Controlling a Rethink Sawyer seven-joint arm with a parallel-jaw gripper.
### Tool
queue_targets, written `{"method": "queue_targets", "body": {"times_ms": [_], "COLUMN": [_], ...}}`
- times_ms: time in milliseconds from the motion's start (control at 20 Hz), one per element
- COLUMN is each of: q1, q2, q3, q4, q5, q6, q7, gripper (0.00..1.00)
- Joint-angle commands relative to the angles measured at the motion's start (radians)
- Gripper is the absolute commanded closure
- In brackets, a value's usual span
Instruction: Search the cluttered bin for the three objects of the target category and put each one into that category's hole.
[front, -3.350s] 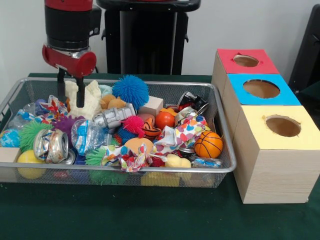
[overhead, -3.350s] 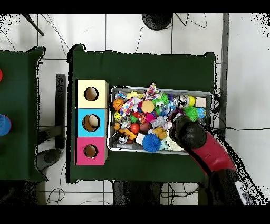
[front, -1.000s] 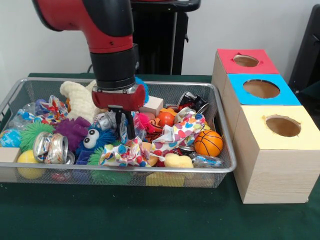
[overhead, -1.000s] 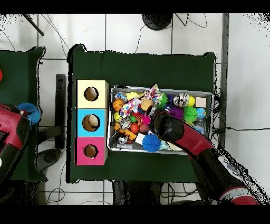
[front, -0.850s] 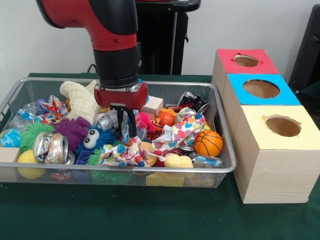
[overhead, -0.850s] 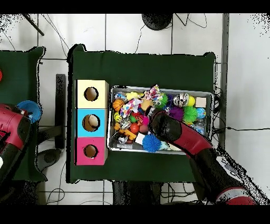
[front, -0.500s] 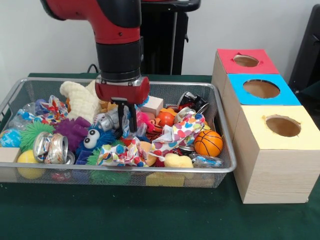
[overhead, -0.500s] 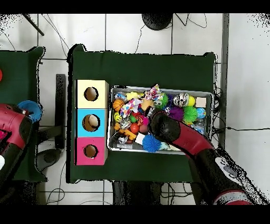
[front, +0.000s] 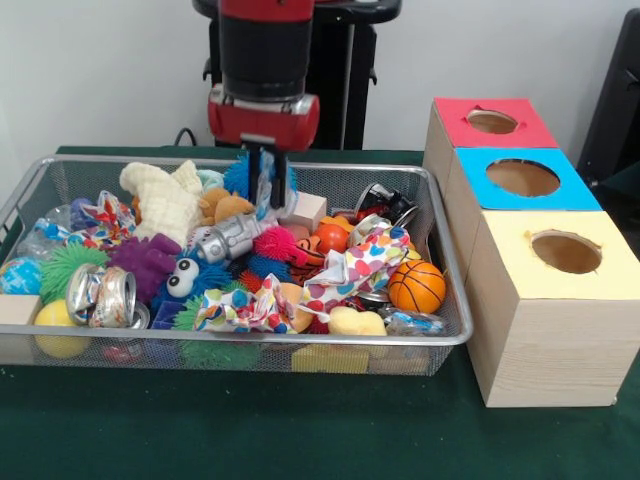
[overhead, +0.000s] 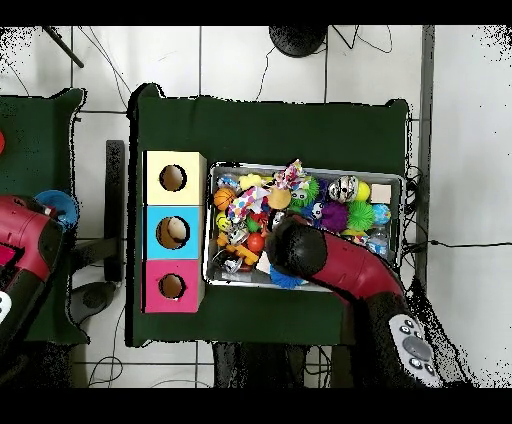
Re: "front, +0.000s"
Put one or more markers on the blue globe ball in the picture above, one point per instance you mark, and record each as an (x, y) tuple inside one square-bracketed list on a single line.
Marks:
[(20, 276)]

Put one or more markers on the blue spiky rubber ball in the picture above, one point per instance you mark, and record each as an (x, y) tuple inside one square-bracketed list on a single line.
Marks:
[(236, 175)]

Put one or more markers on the green spiky rubber ball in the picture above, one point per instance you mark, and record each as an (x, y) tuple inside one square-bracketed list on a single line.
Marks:
[(65, 270)]

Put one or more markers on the yellow ball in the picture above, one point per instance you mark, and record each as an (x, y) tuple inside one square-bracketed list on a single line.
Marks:
[(50, 315)]

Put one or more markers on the clear plastic bottle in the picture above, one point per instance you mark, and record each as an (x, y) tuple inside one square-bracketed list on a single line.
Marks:
[(267, 165)]

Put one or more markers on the wooden box with three holes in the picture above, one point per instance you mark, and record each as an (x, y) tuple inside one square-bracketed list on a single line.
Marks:
[(560, 350)]

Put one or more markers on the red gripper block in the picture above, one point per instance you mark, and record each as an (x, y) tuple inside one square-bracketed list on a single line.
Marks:
[(260, 122)]

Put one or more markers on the dark green side tablecloth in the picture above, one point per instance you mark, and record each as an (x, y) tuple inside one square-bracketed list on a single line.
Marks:
[(625, 200)]

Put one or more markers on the crushed silver drink can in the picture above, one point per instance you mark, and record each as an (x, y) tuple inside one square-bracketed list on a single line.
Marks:
[(102, 297)]

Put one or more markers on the silver toy robot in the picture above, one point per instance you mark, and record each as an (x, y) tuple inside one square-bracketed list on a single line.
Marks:
[(227, 240)]

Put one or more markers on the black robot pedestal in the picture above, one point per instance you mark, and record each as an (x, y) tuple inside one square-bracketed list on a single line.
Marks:
[(350, 75)]

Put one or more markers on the cream waffle cloth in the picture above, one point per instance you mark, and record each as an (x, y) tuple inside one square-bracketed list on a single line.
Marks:
[(160, 200)]

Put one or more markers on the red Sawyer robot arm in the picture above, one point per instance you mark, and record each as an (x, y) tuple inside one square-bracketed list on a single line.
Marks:
[(265, 55)]

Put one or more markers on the black upright panel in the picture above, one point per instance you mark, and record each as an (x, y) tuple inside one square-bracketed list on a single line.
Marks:
[(617, 100)]

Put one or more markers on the purple knobby rubber ball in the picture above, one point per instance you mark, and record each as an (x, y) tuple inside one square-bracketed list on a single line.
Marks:
[(145, 262)]

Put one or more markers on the orange toy basketball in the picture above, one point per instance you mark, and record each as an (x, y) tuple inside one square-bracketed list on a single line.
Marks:
[(417, 290)]

